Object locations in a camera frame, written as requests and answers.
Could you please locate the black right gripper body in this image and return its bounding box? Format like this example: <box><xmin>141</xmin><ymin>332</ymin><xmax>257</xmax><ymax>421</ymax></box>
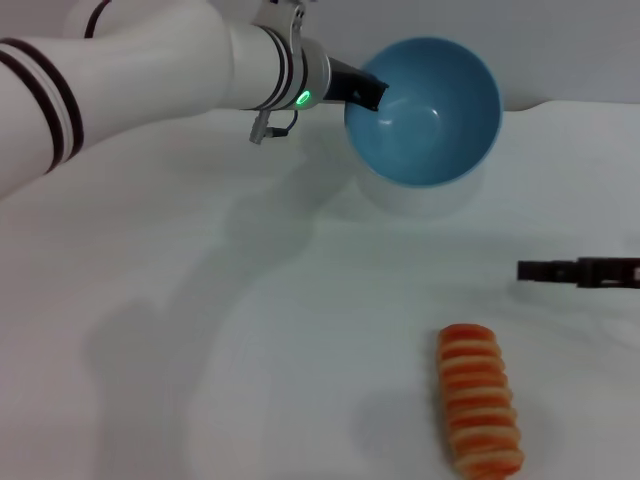
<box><xmin>576</xmin><ymin>256</ymin><xmax>640</xmax><ymax>292</ymax></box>

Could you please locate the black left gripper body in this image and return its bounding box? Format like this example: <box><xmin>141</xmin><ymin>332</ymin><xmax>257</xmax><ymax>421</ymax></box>
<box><xmin>323</xmin><ymin>56</ymin><xmax>370</xmax><ymax>105</ymax></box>

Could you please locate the blue bowl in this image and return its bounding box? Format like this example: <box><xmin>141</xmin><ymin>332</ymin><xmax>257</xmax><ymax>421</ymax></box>
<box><xmin>343</xmin><ymin>35</ymin><xmax>503</xmax><ymax>189</ymax></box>

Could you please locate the orange striped bread roll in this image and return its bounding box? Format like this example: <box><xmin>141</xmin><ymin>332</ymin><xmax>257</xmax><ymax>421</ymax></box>
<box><xmin>437</xmin><ymin>323</ymin><xmax>526</xmax><ymax>477</ymax></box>

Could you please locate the silver camera mount bracket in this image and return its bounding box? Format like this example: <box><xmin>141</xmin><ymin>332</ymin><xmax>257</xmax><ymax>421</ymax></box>
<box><xmin>249</xmin><ymin>0</ymin><xmax>307</xmax><ymax>52</ymax></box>

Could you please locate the silver plug with black cable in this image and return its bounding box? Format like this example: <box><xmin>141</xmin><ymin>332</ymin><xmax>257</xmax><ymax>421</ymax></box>
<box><xmin>249</xmin><ymin>106</ymin><xmax>301</xmax><ymax>147</ymax></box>

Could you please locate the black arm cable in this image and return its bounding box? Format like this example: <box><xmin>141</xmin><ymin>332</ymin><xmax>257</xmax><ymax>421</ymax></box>
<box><xmin>82</xmin><ymin>0</ymin><xmax>114</xmax><ymax>39</ymax></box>

